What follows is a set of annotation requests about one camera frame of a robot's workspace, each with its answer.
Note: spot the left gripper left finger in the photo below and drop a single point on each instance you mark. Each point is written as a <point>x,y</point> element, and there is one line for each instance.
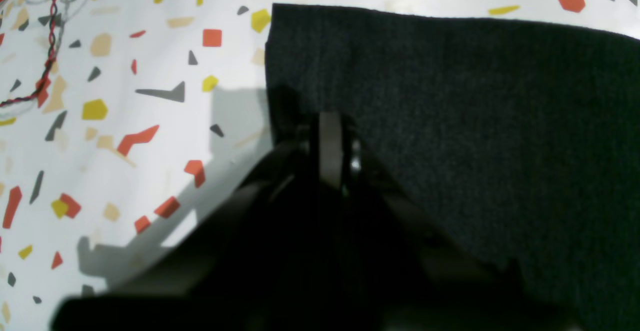
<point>219,270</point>

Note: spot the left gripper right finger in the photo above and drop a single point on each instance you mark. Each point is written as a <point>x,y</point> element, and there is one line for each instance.
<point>400,271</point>

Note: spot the black T-shirt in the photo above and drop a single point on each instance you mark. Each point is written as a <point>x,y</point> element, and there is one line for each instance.
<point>520,138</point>

